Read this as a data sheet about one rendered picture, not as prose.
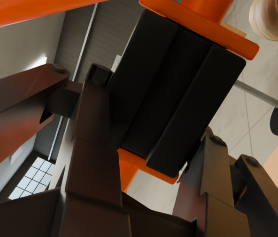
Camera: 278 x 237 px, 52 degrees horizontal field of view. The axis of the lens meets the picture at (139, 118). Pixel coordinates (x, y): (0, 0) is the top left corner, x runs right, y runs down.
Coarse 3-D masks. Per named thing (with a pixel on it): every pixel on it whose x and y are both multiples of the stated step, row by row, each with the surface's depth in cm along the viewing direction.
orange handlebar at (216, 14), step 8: (184, 0) 14; (192, 0) 14; (200, 0) 13; (208, 0) 13; (216, 0) 13; (224, 0) 13; (232, 0) 14; (192, 8) 14; (200, 8) 13; (208, 8) 13; (216, 8) 13; (224, 8) 14; (208, 16) 13; (216, 16) 14; (120, 160) 17; (120, 168) 17; (128, 168) 17; (136, 168) 17; (120, 176) 17; (128, 176) 17; (128, 184) 18
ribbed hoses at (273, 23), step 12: (264, 0) 19; (276, 0) 17; (252, 12) 22; (264, 12) 19; (276, 12) 18; (252, 24) 22; (264, 24) 19; (276, 24) 18; (264, 36) 21; (276, 36) 19
